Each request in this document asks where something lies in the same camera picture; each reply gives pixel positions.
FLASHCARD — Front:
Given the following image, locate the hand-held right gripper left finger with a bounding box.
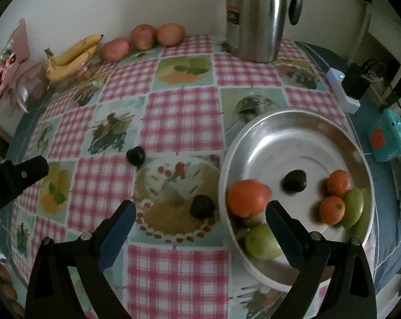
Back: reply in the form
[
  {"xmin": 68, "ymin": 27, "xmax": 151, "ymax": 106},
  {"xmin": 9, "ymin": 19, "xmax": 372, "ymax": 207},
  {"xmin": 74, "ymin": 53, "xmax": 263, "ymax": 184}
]
[{"xmin": 25, "ymin": 201, "xmax": 137, "ymax": 319}]

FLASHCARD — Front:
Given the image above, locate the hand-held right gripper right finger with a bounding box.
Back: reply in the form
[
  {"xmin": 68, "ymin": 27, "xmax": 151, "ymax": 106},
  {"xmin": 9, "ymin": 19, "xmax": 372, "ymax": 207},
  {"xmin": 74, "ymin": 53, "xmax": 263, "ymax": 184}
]
[{"xmin": 266, "ymin": 200, "xmax": 377, "ymax": 319}]

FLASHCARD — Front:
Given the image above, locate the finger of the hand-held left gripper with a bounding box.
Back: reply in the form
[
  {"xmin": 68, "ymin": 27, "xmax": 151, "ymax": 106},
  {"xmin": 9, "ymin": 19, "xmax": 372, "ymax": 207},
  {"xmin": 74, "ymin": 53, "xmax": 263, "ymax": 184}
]
[{"xmin": 11, "ymin": 156, "xmax": 50, "ymax": 187}]

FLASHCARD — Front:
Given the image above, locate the green mango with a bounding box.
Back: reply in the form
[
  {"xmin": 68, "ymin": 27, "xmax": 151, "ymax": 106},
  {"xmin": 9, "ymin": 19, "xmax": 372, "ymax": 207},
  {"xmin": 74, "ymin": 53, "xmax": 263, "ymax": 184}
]
[
  {"xmin": 340, "ymin": 188, "xmax": 365, "ymax": 230},
  {"xmin": 245, "ymin": 223, "xmax": 284, "ymax": 260}
]

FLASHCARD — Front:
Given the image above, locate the brown kiwi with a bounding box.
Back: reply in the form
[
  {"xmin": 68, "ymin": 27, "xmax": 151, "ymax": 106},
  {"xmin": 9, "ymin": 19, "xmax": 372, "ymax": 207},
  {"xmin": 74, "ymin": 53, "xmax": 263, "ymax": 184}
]
[{"xmin": 242, "ymin": 213, "xmax": 265, "ymax": 228}]

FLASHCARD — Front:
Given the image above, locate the orange tangerine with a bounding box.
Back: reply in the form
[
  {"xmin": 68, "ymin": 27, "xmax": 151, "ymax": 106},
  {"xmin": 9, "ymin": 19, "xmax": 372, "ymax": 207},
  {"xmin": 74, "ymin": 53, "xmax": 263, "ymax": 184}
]
[
  {"xmin": 327, "ymin": 169, "xmax": 352, "ymax": 197},
  {"xmin": 226, "ymin": 179, "xmax": 271, "ymax": 218},
  {"xmin": 319, "ymin": 195, "xmax": 346, "ymax": 225}
]

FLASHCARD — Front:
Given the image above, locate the dark plum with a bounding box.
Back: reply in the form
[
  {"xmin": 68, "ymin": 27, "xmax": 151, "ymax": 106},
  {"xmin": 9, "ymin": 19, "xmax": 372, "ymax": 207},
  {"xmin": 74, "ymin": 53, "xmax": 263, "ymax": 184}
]
[
  {"xmin": 126, "ymin": 146, "xmax": 146, "ymax": 166},
  {"xmin": 280, "ymin": 170, "xmax": 308, "ymax": 194},
  {"xmin": 190, "ymin": 195, "xmax": 216, "ymax": 220}
]

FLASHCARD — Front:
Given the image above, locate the round metal plate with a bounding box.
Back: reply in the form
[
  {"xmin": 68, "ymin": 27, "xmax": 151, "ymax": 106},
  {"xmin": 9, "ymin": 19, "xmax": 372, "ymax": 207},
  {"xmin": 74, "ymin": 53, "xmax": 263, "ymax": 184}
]
[{"xmin": 220, "ymin": 107, "xmax": 375, "ymax": 289}]

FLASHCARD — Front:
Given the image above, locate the pink gift wrapping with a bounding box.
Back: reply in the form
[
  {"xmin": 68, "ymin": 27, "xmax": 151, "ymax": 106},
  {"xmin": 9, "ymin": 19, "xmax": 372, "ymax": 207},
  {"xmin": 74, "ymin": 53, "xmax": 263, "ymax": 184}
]
[{"xmin": 0, "ymin": 18, "xmax": 50, "ymax": 114}]

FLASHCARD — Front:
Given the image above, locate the clear glass bowl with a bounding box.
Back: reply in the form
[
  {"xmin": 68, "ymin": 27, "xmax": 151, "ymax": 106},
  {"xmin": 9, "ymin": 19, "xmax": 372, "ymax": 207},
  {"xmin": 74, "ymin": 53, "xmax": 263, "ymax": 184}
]
[{"xmin": 52, "ymin": 55, "xmax": 103, "ymax": 90}]

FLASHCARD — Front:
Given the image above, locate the yellow banana bunch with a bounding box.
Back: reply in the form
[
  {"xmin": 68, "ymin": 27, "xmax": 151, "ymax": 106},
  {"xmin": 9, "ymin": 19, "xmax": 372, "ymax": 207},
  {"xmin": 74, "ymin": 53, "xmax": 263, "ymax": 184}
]
[{"xmin": 44, "ymin": 33, "xmax": 104, "ymax": 81}]

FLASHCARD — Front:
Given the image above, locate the checkered printed tablecloth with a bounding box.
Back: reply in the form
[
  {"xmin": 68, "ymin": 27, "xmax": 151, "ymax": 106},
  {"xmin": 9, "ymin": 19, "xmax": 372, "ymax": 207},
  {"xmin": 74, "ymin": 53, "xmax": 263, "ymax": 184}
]
[{"xmin": 8, "ymin": 33, "xmax": 377, "ymax": 319}]

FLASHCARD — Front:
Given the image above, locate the teal box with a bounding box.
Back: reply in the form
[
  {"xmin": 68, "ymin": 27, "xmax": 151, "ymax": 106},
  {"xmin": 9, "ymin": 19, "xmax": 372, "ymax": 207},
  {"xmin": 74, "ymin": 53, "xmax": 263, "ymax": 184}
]
[{"xmin": 367, "ymin": 108, "xmax": 401, "ymax": 163}]

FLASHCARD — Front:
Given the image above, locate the red apple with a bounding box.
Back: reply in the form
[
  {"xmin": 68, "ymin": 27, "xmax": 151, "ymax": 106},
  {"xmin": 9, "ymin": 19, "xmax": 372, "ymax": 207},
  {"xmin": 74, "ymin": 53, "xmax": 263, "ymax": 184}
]
[
  {"xmin": 130, "ymin": 24, "xmax": 157, "ymax": 51},
  {"xmin": 103, "ymin": 37, "xmax": 130, "ymax": 62},
  {"xmin": 157, "ymin": 23, "xmax": 186, "ymax": 47}
]

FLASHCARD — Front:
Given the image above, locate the white power strip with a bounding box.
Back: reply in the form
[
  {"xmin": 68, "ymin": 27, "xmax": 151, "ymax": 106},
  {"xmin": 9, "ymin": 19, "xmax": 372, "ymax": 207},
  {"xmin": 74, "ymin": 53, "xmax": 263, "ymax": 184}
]
[{"xmin": 327, "ymin": 67, "xmax": 360, "ymax": 114}]

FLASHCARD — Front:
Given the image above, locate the black power adapter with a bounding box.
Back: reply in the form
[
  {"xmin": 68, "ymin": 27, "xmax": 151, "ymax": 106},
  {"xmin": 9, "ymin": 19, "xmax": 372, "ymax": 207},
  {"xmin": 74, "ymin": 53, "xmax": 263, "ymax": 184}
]
[{"xmin": 343, "ymin": 63, "xmax": 374, "ymax": 100}]

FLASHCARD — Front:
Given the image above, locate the white shelf rack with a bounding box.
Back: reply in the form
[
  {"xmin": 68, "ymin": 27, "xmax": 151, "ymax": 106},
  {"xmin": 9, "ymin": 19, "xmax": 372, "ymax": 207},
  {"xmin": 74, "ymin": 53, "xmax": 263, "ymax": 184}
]
[{"xmin": 348, "ymin": 0, "xmax": 401, "ymax": 107}]

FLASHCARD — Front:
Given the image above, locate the stainless steel thermos jug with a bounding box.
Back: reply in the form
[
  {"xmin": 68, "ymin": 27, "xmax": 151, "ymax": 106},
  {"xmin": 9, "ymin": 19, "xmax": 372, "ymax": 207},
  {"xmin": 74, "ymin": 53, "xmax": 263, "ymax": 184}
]
[{"xmin": 226, "ymin": 0, "xmax": 305, "ymax": 63}]

